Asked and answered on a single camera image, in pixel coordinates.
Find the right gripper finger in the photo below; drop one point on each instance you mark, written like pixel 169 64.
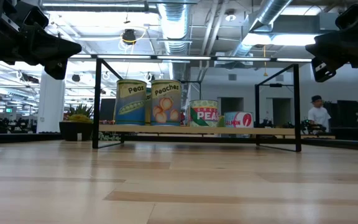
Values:
pixel 322 51

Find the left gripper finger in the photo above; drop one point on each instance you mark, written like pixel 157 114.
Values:
pixel 62 49

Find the tall Peas label can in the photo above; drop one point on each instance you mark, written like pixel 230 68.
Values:
pixel 130 102

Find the tall Carrots label can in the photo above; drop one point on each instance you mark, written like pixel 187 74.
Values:
pixel 148 105

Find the Salmon label can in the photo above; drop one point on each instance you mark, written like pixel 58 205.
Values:
pixel 238 119

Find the tall Peaches label can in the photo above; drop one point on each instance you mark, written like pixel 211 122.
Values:
pixel 166 102

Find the short Green Peas can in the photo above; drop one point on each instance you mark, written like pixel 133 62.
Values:
pixel 204 115

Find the small round black ceiling device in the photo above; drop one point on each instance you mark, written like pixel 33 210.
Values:
pixel 76 78

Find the white structural column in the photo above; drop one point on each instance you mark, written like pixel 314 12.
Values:
pixel 51 105

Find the person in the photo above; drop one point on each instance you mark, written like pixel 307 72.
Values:
pixel 319 113

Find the black equipment rack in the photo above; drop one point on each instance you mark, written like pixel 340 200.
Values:
pixel 350 115

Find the dark background monitor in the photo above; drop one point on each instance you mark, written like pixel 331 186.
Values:
pixel 107 109

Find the background black robot arms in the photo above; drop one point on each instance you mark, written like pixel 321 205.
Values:
pixel 306 126

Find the small succulent in dark pot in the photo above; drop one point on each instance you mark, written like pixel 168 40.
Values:
pixel 73 130

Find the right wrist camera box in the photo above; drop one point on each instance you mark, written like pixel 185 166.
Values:
pixel 351 17

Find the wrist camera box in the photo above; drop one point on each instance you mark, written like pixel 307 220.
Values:
pixel 351 17
pixel 33 15

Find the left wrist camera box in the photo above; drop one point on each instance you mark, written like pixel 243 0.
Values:
pixel 33 15

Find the slanted silver ventilation duct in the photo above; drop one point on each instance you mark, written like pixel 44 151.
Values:
pixel 272 9

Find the round silver ventilation duct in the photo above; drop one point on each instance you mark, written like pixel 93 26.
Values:
pixel 175 28

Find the wooden shelf black metal frame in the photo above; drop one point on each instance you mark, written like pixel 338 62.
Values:
pixel 197 129

